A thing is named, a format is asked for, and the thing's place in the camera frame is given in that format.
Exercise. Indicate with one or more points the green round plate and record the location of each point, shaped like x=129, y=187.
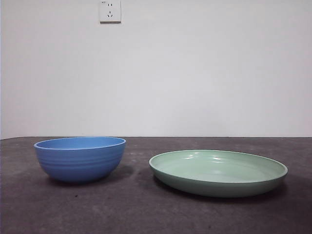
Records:
x=219, y=168

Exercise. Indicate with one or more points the blue ribbed bowl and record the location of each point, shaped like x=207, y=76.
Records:
x=78, y=165

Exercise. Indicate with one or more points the white wall socket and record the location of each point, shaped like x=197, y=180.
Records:
x=110, y=12

